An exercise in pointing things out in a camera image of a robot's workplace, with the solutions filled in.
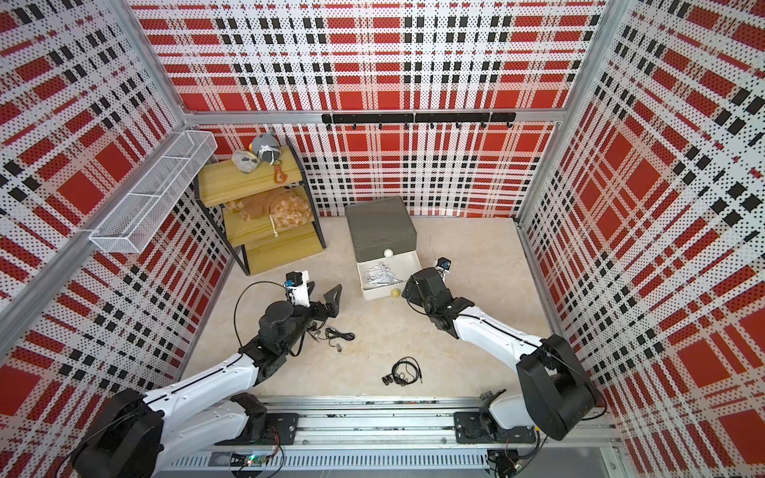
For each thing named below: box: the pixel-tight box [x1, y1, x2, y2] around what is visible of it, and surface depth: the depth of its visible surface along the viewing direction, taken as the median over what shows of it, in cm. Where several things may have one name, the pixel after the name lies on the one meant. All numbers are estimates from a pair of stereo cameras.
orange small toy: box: [273, 165, 288, 185], surface depth 88 cm
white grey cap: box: [231, 150, 260, 174], surface depth 86 cm
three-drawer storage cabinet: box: [344, 196, 423, 283], surface depth 94 cm
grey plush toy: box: [252, 133, 282, 166], surface depth 88 cm
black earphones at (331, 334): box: [316, 326, 356, 353], surface depth 92 cm
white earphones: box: [364, 262, 404, 287], surface depth 95 cm
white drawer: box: [356, 249, 424, 301], surface depth 95 cm
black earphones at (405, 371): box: [381, 356, 424, 387], surface depth 84 cm
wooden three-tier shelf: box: [194, 135, 326, 276], surface depth 90 cm
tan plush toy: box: [227, 188, 313, 238], surface depth 91 cm
